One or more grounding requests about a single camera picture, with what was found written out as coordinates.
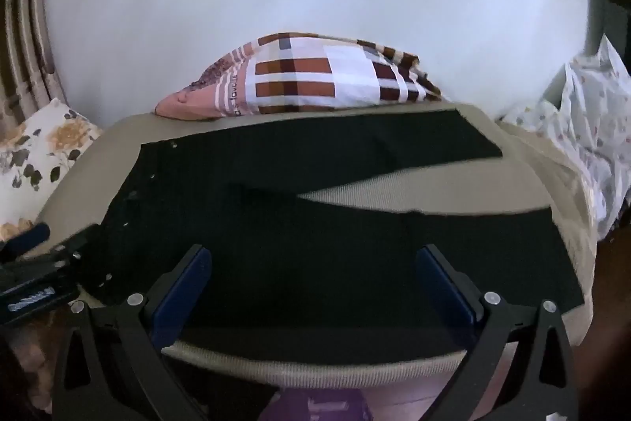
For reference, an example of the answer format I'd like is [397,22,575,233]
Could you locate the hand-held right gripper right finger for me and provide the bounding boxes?
[414,244,580,421]

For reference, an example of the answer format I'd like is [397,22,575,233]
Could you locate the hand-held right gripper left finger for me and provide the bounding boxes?
[52,244,277,421]

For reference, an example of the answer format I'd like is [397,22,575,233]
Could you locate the black pants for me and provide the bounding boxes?
[81,109,585,345]

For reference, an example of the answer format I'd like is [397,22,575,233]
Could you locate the floral pillow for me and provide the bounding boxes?
[0,98,104,244]

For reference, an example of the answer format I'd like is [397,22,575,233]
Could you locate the striped curtain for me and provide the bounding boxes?
[0,0,67,126]

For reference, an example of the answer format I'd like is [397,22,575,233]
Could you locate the person's purple clothing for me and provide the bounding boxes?
[256,372,498,421]

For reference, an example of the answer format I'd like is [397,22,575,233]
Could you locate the plaid pillow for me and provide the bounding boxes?
[154,33,443,120]

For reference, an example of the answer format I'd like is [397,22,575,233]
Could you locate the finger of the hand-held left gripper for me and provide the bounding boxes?
[22,224,103,273]
[0,223,51,263]

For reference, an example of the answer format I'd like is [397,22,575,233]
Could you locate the white floral cloth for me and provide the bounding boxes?
[498,34,631,241]

